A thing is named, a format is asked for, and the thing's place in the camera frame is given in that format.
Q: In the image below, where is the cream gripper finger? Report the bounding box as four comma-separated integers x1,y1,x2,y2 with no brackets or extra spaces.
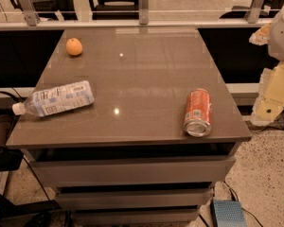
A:
249,24,271,45
251,61,284,126

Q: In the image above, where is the red coke can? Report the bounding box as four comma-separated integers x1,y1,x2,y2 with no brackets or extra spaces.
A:
184,88,211,137

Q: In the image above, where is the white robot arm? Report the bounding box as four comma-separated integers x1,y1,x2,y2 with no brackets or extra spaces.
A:
249,6,284,126

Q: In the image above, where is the blue perforated box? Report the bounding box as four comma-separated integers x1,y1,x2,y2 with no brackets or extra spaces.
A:
210,200,247,227

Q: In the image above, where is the black office chair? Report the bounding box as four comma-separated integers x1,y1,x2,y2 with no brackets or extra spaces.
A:
88,0,148,21

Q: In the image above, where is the grey drawer cabinet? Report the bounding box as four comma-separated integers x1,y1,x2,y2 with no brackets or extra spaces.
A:
8,27,251,227

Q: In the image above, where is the orange fruit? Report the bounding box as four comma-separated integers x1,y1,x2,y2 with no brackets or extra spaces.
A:
66,38,82,56

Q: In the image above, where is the clear plastic water bottle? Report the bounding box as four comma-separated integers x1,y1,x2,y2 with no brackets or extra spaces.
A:
12,80,94,117

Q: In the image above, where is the metal glass railing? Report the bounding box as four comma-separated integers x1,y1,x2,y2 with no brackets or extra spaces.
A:
0,0,284,31

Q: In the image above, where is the black floor cable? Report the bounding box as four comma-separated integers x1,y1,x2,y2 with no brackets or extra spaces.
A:
222,180,264,227

